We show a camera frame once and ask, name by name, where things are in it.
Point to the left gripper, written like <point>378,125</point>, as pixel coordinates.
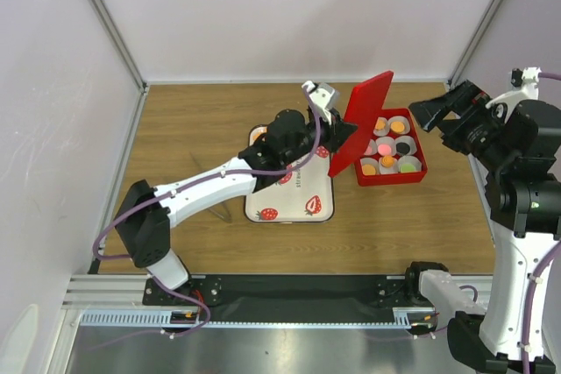
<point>336,133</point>

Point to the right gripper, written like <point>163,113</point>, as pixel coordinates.
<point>471,99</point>

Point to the orange flower cookie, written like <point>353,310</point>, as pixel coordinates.
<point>380,125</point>

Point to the round waffle cookie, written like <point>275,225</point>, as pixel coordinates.
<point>369,170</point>
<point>398,127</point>

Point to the red box lid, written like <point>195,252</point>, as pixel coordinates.
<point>363,110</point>

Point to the orange swirl cookie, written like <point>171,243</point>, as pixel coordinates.
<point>387,161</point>

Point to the red cookie box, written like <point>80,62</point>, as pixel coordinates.
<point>397,178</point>

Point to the green cookie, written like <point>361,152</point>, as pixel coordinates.
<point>407,168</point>

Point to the metal serving tongs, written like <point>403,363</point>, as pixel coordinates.
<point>223,215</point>

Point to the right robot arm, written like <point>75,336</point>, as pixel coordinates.
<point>515,137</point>

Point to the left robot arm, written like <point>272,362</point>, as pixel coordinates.
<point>147,214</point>

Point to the white paper cup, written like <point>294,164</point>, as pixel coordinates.
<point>371,142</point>
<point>382,133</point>
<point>391,170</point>
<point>409,140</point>
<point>369,160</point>
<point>410,159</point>
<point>386,140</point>
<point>400,118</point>

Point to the white strawberry tray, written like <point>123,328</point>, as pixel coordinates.
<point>305,195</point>

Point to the waffle cookie top left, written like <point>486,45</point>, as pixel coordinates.
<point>256,137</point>

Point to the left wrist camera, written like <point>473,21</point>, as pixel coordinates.
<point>322,99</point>

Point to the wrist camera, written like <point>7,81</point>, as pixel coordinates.
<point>322,99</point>
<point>524,86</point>

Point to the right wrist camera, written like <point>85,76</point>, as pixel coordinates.
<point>524,86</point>

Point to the right cable duct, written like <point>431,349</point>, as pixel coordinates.
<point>428,317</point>

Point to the cable duct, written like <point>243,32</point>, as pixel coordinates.
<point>428,317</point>
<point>142,317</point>

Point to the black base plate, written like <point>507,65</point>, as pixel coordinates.
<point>305,298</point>

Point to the left cable duct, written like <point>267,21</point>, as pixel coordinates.
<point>142,317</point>

